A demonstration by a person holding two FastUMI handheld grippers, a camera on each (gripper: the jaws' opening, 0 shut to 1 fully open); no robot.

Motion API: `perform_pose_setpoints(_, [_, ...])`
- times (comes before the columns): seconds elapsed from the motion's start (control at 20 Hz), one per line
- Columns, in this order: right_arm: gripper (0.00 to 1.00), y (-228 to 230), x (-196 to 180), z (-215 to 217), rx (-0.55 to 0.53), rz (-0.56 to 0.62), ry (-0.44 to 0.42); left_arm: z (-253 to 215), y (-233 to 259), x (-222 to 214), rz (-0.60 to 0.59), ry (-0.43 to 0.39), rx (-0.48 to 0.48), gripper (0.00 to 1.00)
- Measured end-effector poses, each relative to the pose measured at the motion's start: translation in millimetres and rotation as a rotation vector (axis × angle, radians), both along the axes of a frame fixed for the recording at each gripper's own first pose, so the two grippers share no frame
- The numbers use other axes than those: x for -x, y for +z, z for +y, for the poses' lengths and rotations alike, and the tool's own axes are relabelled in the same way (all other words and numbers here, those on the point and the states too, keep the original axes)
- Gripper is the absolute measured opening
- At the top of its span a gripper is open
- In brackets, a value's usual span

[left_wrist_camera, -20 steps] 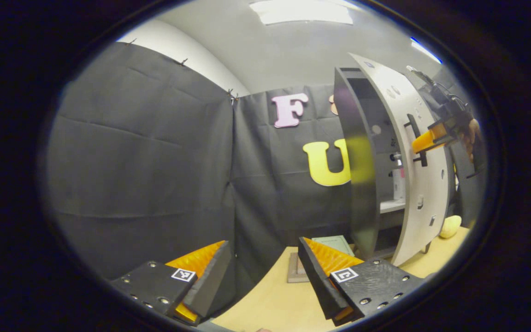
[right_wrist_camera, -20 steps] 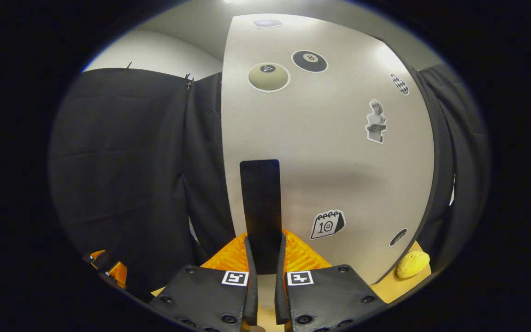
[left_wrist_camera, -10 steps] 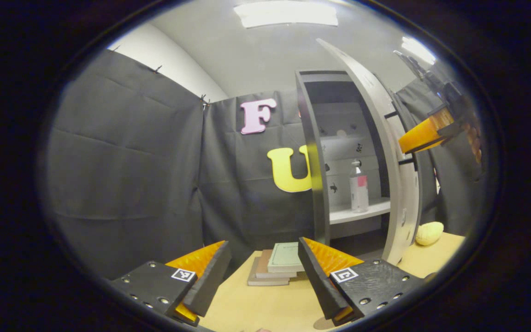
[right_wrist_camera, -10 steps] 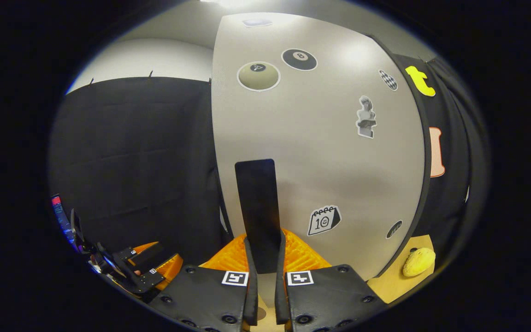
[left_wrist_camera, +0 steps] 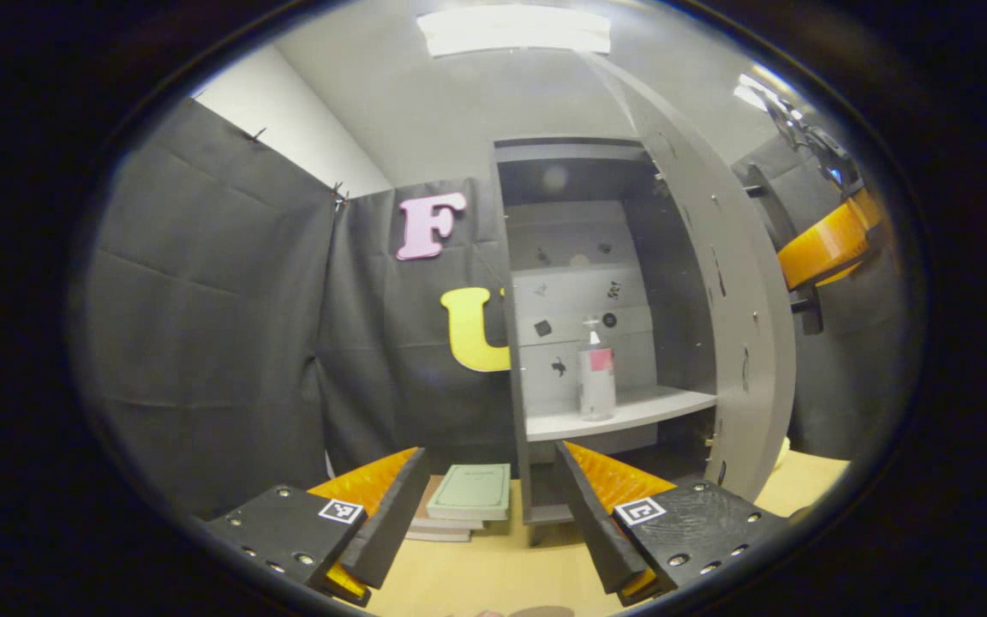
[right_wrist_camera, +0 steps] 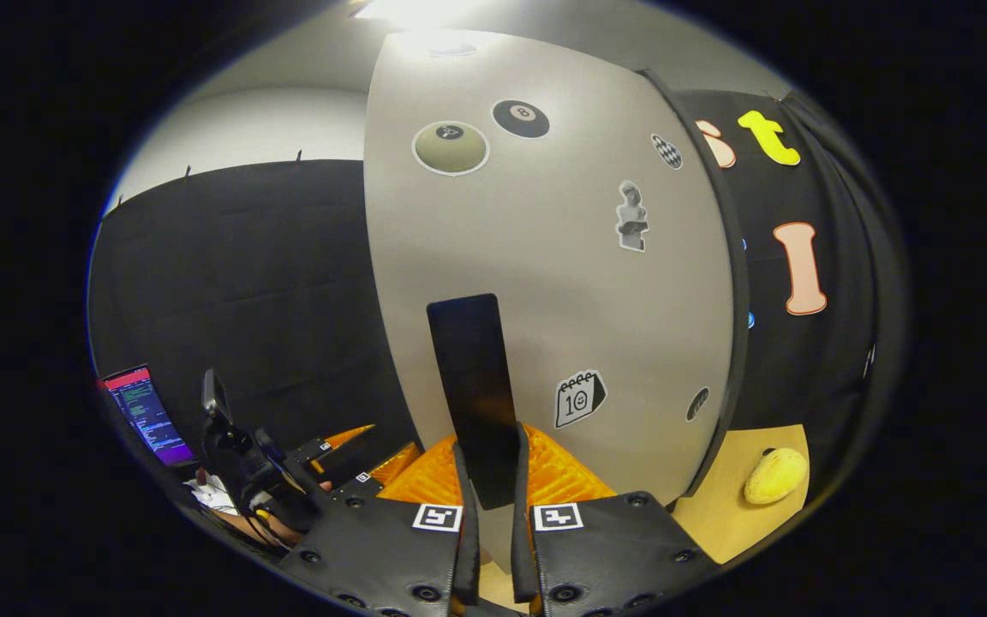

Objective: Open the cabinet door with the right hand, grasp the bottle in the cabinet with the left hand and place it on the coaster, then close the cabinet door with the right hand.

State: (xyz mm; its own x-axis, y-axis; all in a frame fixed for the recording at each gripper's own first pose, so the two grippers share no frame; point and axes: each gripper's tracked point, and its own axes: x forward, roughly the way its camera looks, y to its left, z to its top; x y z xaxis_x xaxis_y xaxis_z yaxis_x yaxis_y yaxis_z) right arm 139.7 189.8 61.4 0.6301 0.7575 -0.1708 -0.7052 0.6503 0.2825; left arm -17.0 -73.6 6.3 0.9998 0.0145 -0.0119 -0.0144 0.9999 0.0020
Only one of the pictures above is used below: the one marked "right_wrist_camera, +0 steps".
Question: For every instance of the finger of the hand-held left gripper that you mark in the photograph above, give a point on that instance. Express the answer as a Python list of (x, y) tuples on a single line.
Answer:
[(356, 454), (361, 484)]

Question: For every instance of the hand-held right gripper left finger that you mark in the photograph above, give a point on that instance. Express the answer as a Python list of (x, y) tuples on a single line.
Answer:
[(468, 548)]

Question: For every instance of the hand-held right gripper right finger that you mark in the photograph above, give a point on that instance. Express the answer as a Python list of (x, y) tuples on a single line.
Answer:
[(521, 548)]

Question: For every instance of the light grey cabinet door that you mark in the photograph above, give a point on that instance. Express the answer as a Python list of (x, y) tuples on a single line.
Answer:
[(545, 283)]

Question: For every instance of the dark grey cabinet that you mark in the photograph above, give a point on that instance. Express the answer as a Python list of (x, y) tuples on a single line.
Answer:
[(740, 300)]

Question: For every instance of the computer monitor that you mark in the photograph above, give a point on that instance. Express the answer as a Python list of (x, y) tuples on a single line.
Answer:
[(146, 416)]

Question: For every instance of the yellow toy fruit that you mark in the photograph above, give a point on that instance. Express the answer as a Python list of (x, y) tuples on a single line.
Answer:
[(776, 476)]

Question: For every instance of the long ceiling light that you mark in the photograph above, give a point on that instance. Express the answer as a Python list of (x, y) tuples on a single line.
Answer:
[(416, 10)]

